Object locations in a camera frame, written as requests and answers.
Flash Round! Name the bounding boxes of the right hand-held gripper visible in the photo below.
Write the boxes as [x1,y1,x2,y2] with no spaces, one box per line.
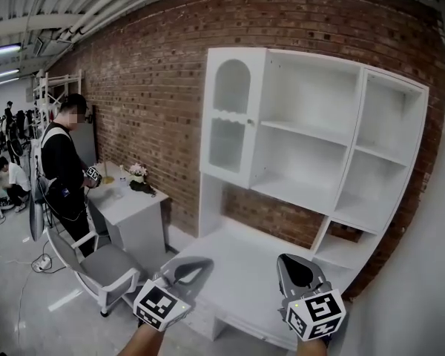
[276,252,347,346]

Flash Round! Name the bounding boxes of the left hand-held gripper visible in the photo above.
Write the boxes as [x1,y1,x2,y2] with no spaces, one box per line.
[133,256,214,333]

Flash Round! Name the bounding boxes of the white cabinet door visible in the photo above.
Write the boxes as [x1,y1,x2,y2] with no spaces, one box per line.
[200,47,270,191]

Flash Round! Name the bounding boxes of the person's left forearm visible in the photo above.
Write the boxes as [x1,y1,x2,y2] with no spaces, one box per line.
[118,323,165,356]

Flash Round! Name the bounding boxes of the person's right forearm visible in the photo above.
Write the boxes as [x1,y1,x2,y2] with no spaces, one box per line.
[295,339,329,356]

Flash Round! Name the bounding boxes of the white desk hutch shelving unit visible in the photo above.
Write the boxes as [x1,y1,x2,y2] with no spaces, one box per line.
[162,47,430,352]

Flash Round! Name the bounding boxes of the small white desk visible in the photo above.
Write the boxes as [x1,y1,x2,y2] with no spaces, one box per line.
[85,160,171,261]

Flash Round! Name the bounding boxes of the white grey office chair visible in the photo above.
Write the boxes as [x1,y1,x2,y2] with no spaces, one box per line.
[45,225,142,317]

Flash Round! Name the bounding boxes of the black cloth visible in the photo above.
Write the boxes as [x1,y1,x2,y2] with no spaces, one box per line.
[128,179,157,198]

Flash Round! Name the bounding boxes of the pink flowers in white pot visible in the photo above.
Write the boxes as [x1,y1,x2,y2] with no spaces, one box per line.
[128,162,148,185]

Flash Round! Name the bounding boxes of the white power strip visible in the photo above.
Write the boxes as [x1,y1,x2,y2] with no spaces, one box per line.
[30,255,53,272]

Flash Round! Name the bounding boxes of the grey oval board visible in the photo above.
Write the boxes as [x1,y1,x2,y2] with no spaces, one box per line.
[29,188,46,243]

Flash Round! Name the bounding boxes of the dark bundle of gear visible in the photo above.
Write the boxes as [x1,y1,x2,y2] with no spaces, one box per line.
[0,195,14,219]

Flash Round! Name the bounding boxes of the ceiling air conditioner unit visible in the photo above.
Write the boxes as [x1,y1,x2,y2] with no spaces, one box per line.
[32,35,76,57]

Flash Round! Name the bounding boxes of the white ceiling pipes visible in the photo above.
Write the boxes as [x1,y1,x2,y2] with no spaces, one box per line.
[58,0,443,41]

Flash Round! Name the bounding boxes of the white floor cable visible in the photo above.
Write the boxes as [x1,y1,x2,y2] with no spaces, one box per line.
[6,259,42,349]

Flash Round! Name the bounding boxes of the white frame rack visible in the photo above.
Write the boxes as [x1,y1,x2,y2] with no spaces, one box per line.
[32,68,83,126]

